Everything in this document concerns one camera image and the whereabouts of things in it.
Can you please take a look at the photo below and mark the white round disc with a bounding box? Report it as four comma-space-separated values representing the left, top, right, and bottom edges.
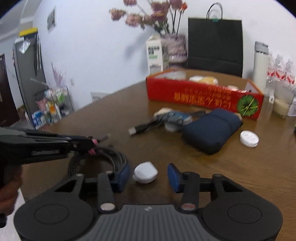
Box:
239, 131, 259, 148

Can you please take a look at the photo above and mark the white and yellow plush toy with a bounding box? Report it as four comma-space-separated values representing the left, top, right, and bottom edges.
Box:
189, 75, 218, 85

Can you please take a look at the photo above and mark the water bottle pack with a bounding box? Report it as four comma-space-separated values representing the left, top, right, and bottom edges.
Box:
264, 52, 295, 105

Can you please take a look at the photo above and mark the white milk carton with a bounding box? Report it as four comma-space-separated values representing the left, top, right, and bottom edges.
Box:
146, 35, 169, 75

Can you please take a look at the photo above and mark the white thermos bottle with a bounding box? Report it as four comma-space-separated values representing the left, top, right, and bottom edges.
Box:
252, 41, 269, 92

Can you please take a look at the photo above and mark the cluttered storage rack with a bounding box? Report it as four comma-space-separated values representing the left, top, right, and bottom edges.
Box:
31, 86, 74, 130

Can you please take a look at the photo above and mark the red cardboard box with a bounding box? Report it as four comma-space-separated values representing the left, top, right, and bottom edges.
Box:
146, 69, 264, 120

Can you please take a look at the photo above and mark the left hand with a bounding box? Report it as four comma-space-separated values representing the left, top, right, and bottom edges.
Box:
1, 166, 23, 216

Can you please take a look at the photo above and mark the glass jar with milk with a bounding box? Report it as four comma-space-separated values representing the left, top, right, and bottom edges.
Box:
273, 98, 290, 118

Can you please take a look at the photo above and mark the grey refrigerator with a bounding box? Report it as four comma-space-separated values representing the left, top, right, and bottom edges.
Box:
13, 28, 49, 129

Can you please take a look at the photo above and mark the white earbuds case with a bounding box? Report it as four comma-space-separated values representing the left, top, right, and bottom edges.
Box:
132, 162, 158, 184

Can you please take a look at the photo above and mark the navy blue pouch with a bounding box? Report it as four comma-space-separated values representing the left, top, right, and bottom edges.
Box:
182, 108, 243, 155

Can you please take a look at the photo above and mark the black USB cable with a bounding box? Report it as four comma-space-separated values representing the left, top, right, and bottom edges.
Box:
128, 110, 208, 136

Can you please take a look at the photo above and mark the dried flower bouquet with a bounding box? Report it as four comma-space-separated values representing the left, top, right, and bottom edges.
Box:
109, 1, 188, 35

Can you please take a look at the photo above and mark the black paper bag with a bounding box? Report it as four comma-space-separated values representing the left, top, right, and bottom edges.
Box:
187, 3, 243, 77

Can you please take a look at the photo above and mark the purple fuzzy vase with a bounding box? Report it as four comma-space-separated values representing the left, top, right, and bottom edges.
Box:
161, 35, 188, 68

